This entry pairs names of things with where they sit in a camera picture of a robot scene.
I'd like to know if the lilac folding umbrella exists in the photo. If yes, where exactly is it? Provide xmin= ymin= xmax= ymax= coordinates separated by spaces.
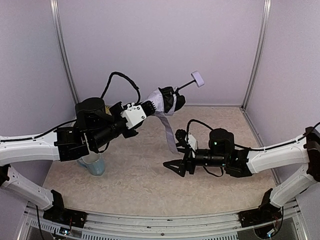
xmin=147 ymin=71 xmax=205 ymax=155

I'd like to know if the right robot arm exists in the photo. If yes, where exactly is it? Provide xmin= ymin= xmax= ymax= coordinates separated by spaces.
xmin=163 ymin=126 xmax=320 ymax=228

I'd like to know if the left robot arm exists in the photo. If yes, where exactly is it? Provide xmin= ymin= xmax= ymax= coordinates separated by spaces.
xmin=0 ymin=97 xmax=156 ymax=228

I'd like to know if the yellow woven mat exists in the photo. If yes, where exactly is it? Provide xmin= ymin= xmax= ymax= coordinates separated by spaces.
xmin=105 ymin=105 xmax=112 ymax=115

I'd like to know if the light blue mug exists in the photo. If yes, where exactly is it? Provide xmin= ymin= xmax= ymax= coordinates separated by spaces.
xmin=76 ymin=152 xmax=105 ymax=176

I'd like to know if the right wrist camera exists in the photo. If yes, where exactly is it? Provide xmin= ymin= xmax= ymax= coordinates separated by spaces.
xmin=185 ymin=132 xmax=198 ymax=152

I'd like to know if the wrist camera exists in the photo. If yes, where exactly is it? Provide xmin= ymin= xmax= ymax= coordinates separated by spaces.
xmin=120 ymin=102 xmax=147 ymax=130
xmin=185 ymin=132 xmax=198 ymax=152

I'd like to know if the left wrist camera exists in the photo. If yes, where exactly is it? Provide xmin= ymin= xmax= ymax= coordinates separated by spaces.
xmin=120 ymin=102 xmax=147 ymax=130

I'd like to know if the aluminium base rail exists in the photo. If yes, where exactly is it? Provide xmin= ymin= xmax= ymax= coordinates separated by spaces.
xmin=15 ymin=200 xmax=310 ymax=240

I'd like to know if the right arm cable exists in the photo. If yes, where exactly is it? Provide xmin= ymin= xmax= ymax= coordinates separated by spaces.
xmin=186 ymin=119 xmax=320 ymax=153

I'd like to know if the left aluminium corner post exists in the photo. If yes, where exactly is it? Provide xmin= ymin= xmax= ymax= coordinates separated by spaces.
xmin=49 ymin=0 xmax=80 ymax=105

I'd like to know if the aluminium corner post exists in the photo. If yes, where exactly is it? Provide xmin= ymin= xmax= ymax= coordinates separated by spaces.
xmin=49 ymin=0 xmax=80 ymax=105
xmin=239 ymin=0 xmax=272 ymax=111

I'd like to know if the right aluminium corner post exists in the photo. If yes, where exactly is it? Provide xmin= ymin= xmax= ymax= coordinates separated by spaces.
xmin=239 ymin=0 xmax=272 ymax=111

